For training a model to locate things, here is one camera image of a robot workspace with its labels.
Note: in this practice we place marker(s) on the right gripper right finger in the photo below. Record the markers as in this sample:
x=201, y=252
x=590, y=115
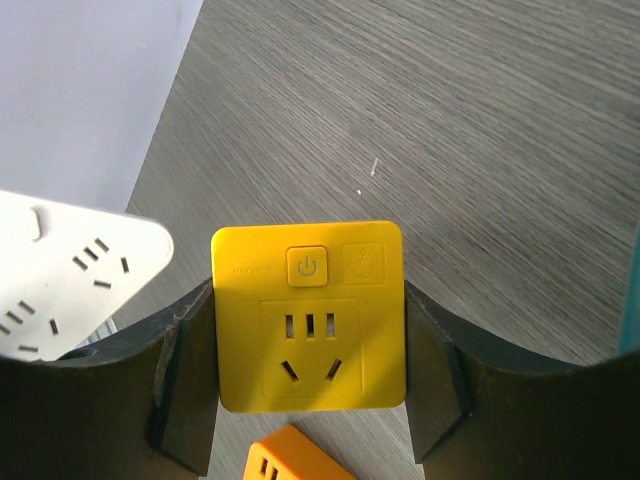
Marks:
x=480, y=407

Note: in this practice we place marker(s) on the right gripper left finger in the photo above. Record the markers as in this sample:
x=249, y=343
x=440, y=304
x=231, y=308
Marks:
x=139, y=404

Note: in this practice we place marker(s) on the orange power strip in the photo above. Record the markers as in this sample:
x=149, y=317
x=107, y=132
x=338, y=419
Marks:
x=289, y=454

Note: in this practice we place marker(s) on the white square power socket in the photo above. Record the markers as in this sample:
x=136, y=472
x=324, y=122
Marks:
x=66, y=269

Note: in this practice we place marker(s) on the yellow cube plug adapter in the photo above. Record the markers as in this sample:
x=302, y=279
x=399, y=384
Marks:
x=310, y=317

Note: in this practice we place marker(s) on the teal plastic tray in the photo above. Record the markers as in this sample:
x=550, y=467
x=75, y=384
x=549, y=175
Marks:
x=629, y=329

